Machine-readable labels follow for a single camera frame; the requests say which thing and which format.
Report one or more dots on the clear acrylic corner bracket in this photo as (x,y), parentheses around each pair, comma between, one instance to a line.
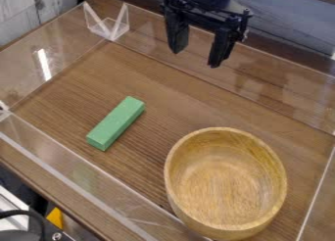
(107,28)

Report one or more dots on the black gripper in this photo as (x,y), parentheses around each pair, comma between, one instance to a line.
(223,15)

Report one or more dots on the brown wooden bowl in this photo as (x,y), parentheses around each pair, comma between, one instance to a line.
(225,183)

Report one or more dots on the green rectangular block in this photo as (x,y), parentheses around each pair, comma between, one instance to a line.
(109,128)

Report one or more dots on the black and yellow device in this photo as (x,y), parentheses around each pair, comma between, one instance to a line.
(22,213)

